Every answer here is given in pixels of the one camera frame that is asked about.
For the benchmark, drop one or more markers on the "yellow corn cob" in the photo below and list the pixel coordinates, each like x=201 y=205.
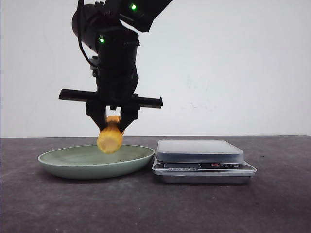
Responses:
x=110 y=138

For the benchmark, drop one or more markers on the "silver digital kitchen scale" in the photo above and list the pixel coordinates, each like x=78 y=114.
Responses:
x=201 y=161

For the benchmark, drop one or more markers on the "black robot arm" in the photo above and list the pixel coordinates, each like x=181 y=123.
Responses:
x=110 y=28

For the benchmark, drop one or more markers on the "light green plate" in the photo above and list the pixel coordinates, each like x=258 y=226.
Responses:
x=88 y=162

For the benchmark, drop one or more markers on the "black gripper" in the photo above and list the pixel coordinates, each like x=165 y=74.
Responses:
x=116 y=91

